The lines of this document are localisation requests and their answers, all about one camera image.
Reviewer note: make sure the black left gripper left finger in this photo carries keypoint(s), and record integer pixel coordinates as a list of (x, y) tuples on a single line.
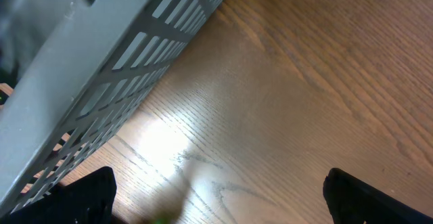
[(87, 200)]

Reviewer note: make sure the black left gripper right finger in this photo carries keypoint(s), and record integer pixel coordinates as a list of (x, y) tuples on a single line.
[(351, 200)]

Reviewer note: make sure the grey plastic mesh basket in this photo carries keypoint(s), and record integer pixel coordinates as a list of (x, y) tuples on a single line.
[(79, 69)]

